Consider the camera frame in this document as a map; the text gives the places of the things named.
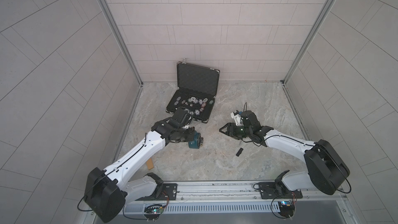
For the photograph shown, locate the open black poker chip case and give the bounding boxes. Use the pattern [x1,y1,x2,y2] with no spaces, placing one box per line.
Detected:
[166,62,220,123]

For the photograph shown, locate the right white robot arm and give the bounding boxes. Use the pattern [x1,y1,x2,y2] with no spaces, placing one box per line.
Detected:
[219,111,350,197]

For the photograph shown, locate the black battery cover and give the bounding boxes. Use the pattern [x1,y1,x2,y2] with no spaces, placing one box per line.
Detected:
[236,148,244,157]

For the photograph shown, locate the circuit board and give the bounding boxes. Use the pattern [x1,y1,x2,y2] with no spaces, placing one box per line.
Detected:
[144,204,165,215]
[278,201,296,219]

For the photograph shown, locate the right circuit board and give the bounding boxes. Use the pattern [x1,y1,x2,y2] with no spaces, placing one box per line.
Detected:
[278,201,296,219]

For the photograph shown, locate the left circuit board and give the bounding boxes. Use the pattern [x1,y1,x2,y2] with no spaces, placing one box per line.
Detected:
[144,204,165,215]

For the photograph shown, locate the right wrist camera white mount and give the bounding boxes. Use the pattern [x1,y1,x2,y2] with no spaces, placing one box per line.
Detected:
[231,111,244,126]

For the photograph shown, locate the wooden block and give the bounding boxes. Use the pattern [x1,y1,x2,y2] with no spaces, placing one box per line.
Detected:
[146,158,154,170]

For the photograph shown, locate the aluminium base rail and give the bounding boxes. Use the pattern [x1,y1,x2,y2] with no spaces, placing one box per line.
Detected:
[86,178,346,206]

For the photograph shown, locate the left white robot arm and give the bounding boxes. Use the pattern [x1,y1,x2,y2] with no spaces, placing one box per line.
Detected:
[81,107,202,224]

